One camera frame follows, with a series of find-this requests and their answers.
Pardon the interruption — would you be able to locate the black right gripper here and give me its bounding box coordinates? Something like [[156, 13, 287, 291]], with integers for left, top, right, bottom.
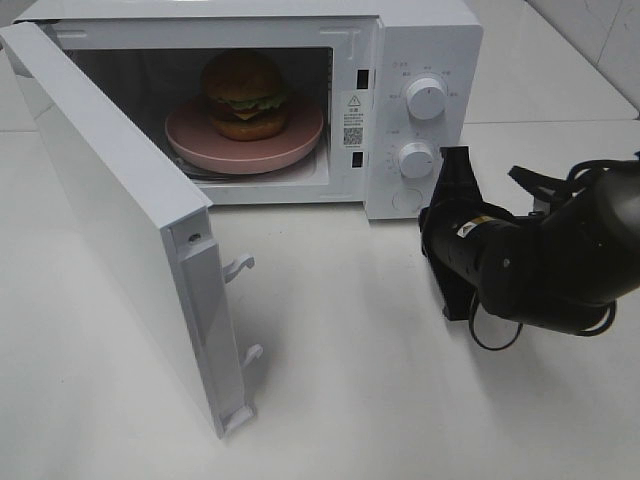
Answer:
[[419, 146, 515, 321]]

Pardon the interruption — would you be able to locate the white timer knob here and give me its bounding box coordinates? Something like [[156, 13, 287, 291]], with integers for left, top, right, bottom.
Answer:
[[398, 142, 434, 179]]

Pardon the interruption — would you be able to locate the round white door button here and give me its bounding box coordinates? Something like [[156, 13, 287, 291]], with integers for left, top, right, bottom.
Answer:
[[392, 188, 425, 218]]

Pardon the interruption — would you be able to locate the burger with lettuce and cheese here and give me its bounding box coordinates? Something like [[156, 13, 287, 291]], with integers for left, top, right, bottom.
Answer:
[[200, 49, 289, 142]]

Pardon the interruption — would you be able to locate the pink round plate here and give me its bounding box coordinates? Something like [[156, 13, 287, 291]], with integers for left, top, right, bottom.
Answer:
[[165, 97, 324, 175]]

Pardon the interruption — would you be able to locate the white microwave door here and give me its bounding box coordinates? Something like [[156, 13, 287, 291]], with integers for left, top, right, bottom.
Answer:
[[1, 22, 263, 437]]

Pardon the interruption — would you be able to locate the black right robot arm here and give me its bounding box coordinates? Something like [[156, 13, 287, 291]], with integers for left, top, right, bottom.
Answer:
[[419, 146, 639, 337]]

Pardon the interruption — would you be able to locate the upper white power knob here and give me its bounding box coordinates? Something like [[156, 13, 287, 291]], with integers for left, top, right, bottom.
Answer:
[[405, 75, 447, 120]]

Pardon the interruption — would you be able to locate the white microwave oven body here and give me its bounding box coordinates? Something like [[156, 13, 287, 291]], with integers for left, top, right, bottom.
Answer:
[[9, 1, 483, 220]]

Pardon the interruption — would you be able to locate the white warning label sticker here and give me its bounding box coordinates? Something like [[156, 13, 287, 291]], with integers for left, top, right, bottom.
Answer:
[[339, 90, 370, 148]]

